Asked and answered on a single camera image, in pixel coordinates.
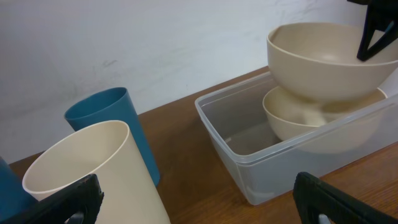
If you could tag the blue cup far left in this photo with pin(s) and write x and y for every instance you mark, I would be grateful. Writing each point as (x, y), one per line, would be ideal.
(14, 199)

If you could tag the cream cup near container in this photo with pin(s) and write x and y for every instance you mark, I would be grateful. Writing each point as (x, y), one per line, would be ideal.
(108, 150)

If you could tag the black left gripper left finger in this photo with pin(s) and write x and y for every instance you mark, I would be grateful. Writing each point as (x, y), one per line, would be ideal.
(79, 202)

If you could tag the blue cup near container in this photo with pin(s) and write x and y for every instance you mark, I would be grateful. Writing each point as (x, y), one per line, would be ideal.
(113, 104)

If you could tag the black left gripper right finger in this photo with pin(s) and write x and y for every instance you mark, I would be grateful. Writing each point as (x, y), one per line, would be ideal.
(314, 197)

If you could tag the clear plastic container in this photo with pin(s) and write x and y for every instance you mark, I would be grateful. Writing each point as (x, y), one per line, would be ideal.
(263, 166)

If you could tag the cream bowl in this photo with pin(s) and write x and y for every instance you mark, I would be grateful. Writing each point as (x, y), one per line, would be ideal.
(290, 115)
(318, 60)

